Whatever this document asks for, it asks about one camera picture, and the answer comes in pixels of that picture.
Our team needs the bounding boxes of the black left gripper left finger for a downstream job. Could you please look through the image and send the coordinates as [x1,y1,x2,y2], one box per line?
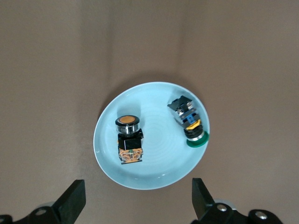
[0,179,86,224]

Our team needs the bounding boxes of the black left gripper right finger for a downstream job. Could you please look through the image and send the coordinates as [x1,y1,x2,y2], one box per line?
[192,178,285,224]

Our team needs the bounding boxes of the light blue round plate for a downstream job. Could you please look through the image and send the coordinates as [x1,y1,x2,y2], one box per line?
[93,81,211,190]

